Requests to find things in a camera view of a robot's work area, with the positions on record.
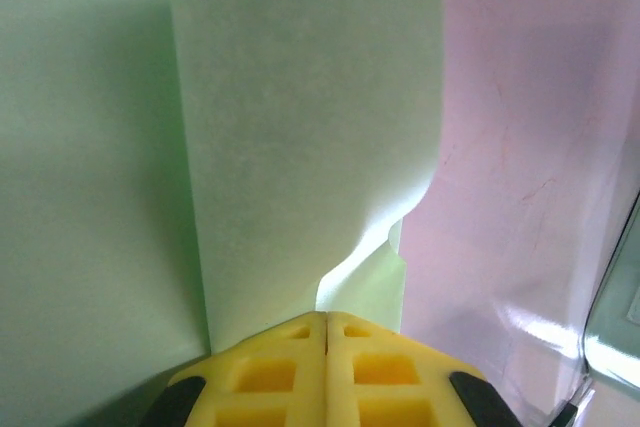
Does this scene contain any mint green tray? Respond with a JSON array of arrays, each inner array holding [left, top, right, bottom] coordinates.
[[577, 189, 640, 427]]

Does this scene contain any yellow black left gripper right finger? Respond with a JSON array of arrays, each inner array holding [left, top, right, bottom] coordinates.
[[325, 311, 521, 427]]

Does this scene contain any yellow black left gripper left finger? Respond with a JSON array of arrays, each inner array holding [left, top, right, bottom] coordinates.
[[142, 311, 328, 427]]

